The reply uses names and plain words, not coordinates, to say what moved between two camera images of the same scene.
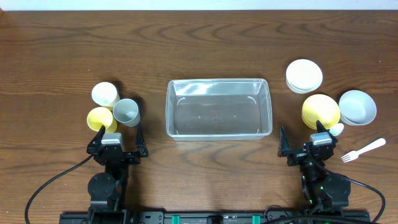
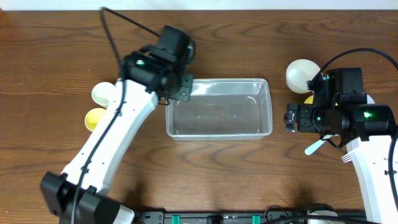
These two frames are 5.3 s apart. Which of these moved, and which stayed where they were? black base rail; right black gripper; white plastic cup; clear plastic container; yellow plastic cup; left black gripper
Moved: left black gripper; right black gripper
Stayed: yellow plastic cup; black base rail; white plastic cup; clear plastic container
